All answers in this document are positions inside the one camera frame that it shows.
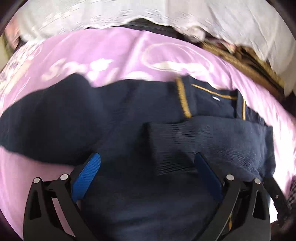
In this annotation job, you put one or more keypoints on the navy knit sweater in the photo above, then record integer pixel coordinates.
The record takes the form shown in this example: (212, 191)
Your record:
(115, 111)

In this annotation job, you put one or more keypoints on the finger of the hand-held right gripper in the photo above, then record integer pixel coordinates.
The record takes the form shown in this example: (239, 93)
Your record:
(275, 194)

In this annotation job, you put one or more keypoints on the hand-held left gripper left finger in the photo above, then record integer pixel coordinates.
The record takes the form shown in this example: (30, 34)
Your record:
(86, 176)

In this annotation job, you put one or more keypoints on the purple printed blanket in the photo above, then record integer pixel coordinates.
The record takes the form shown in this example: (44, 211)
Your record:
(104, 46)

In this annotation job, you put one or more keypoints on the white lace cloth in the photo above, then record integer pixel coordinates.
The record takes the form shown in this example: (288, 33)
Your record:
(92, 11)

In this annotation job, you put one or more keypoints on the pink floral bedding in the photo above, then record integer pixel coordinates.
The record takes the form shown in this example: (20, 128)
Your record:
(11, 32)

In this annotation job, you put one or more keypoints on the purple floral bed sheet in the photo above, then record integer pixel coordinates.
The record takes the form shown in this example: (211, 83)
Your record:
(13, 67)

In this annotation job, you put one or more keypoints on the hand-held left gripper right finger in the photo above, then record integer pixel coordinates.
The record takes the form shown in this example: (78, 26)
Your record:
(208, 176)

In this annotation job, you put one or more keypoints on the black cloth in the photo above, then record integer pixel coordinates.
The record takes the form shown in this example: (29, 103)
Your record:
(150, 26)

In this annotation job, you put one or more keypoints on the brown wicker mat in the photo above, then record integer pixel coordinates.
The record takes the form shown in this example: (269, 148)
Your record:
(254, 69)

